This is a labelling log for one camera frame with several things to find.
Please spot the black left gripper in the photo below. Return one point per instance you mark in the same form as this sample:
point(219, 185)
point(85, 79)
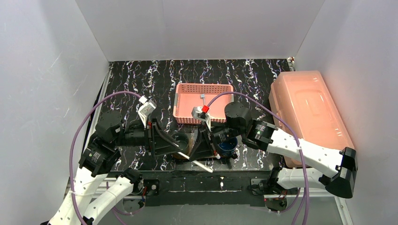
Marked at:
point(149, 137)

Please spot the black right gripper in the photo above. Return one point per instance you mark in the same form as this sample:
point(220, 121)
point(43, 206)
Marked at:
point(209, 140)

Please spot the oval wooden tray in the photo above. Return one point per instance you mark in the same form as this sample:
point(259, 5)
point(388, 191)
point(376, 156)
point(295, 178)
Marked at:
point(178, 156)

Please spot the dark grey cup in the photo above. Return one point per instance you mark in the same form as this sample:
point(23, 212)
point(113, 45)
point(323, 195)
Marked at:
point(183, 142)

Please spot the dark blue cup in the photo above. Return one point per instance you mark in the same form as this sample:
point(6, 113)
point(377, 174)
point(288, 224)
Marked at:
point(228, 148)

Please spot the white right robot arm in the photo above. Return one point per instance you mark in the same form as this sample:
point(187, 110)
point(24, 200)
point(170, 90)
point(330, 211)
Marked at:
point(323, 168)

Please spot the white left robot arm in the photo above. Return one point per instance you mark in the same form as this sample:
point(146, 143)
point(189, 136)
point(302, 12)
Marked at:
point(97, 161)

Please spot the pink perforated plastic basket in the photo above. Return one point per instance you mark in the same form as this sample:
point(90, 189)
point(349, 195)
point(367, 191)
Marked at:
point(188, 96)

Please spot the large pink storage box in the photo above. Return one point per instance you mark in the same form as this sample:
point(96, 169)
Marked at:
point(303, 101)

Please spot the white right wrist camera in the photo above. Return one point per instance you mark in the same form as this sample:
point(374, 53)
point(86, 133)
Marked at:
point(203, 117)

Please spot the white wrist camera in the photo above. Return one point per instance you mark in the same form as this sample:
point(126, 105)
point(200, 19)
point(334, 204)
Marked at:
point(146, 109)
point(203, 117)

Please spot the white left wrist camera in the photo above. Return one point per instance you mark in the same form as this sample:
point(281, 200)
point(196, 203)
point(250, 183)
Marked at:
point(146, 109)

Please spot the clear handled toothbrush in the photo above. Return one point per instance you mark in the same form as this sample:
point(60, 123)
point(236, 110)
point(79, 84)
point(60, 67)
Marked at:
point(203, 97)

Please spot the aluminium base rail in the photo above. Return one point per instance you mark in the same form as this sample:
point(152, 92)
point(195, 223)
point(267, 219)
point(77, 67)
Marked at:
point(324, 209)

